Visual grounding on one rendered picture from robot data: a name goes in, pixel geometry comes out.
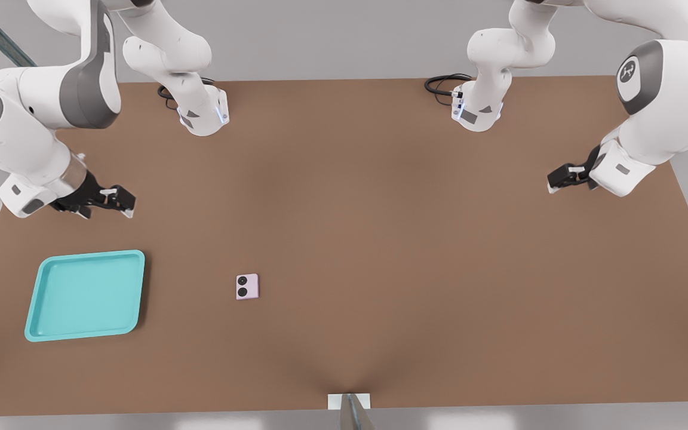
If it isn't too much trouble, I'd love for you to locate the pale blue-green tray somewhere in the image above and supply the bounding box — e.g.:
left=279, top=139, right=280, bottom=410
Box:
left=24, top=250, right=146, bottom=343

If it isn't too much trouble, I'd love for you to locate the small pale lilac phone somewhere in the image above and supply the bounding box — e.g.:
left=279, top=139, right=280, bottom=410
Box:
left=235, top=274, right=260, bottom=301

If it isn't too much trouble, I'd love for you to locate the black cable loop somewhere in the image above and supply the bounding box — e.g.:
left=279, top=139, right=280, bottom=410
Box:
left=424, top=73, right=474, bottom=108
left=157, top=77, right=217, bottom=112

